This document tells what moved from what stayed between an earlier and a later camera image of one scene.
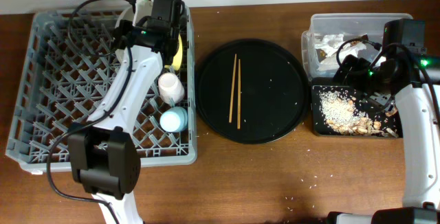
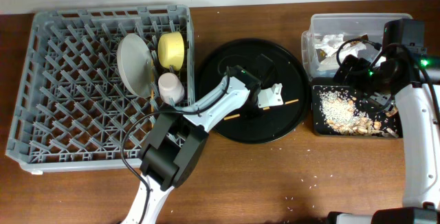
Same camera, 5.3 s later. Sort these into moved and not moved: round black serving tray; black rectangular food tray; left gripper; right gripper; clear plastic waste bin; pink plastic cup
Moved: left gripper
Not moved: clear plastic waste bin; round black serving tray; black rectangular food tray; right gripper; pink plastic cup
